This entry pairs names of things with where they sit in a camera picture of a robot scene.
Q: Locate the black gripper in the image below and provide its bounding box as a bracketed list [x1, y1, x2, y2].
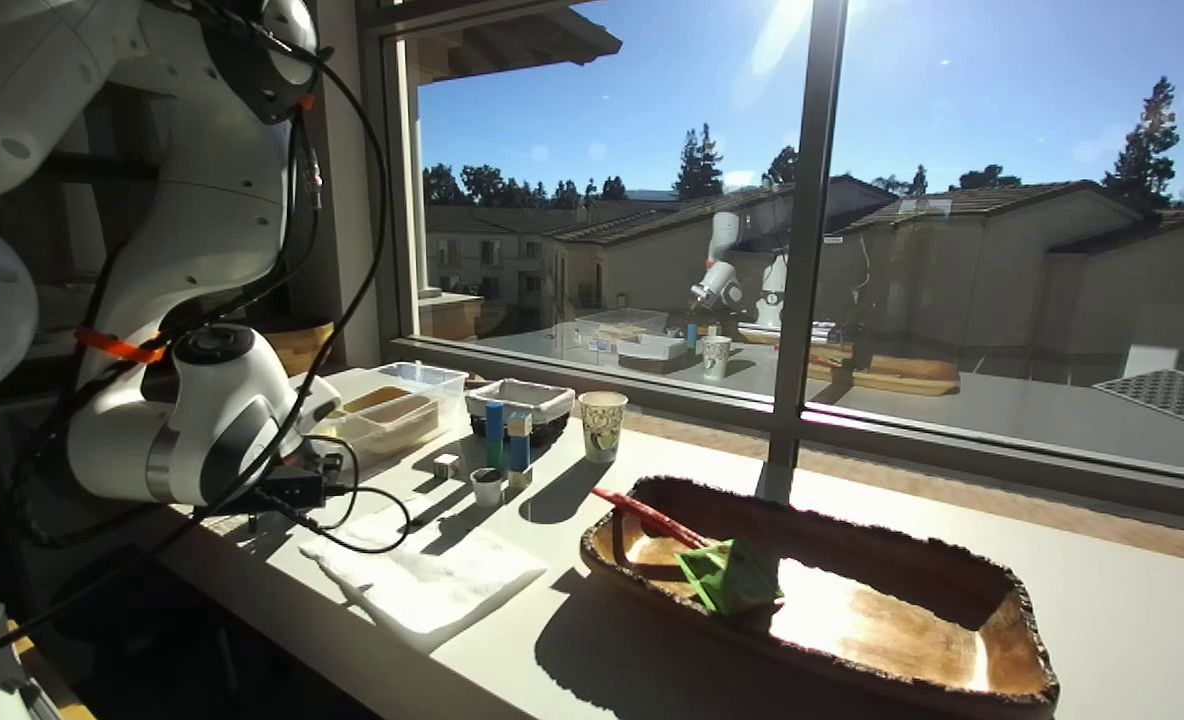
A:
[262, 434, 361, 508]

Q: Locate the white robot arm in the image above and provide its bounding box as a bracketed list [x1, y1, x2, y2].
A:
[0, 0, 315, 512]

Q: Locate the white paper towel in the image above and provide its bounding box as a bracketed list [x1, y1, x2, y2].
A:
[301, 532, 545, 652]

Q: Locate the small blue bottle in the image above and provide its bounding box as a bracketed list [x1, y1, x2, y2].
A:
[502, 406, 533, 473]

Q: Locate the clear plastic container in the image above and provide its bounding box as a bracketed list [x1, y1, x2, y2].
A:
[322, 361, 465, 462]

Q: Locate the small white cup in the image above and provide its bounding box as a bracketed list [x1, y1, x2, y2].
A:
[468, 468, 507, 508]

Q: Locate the paper cup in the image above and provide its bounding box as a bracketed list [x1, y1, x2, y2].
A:
[575, 392, 626, 462]

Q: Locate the red marker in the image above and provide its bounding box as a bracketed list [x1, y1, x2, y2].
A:
[592, 489, 705, 546]

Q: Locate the rectangular wooden tray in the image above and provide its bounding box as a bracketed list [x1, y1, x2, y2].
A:
[581, 476, 1060, 720]

